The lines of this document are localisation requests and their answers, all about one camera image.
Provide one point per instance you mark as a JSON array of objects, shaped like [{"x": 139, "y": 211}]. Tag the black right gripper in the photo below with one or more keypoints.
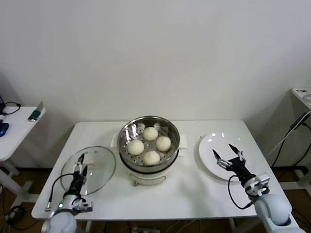
[{"x": 239, "y": 168}]

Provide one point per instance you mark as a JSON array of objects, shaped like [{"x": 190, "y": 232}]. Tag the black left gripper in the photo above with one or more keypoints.
[{"x": 77, "y": 183}]

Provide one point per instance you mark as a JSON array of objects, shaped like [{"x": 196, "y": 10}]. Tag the white steamed baozi bun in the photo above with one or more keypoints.
[
  {"x": 135, "y": 147},
  {"x": 163, "y": 143},
  {"x": 150, "y": 133},
  {"x": 151, "y": 158}
]

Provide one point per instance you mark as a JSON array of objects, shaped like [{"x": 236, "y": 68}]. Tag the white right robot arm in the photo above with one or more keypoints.
[{"x": 274, "y": 208}]

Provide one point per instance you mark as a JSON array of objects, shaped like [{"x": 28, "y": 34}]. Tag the stainless steel steamer basket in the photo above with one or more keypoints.
[{"x": 172, "y": 131}]

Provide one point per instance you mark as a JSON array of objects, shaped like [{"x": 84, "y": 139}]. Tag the white round plate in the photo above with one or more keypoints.
[{"x": 206, "y": 150}]

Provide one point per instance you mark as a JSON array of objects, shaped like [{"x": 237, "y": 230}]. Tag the white electric cooker pot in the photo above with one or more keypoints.
[{"x": 145, "y": 179}]

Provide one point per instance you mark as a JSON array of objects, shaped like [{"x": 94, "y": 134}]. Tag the white side table rounded top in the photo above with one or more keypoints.
[{"x": 17, "y": 136}]

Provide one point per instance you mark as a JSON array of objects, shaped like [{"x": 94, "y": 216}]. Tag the green silver handheld tool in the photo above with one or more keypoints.
[{"x": 35, "y": 112}]

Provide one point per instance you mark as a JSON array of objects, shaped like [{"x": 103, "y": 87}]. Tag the floor power strip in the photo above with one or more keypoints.
[{"x": 145, "y": 230}]

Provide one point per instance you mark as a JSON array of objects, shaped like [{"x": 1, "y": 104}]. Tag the blue small device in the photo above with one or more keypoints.
[{"x": 3, "y": 129}]

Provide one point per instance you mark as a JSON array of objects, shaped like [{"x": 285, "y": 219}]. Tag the clear round plastic container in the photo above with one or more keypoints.
[{"x": 307, "y": 97}]

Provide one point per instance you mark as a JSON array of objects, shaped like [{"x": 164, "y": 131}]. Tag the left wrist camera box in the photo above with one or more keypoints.
[{"x": 85, "y": 206}]

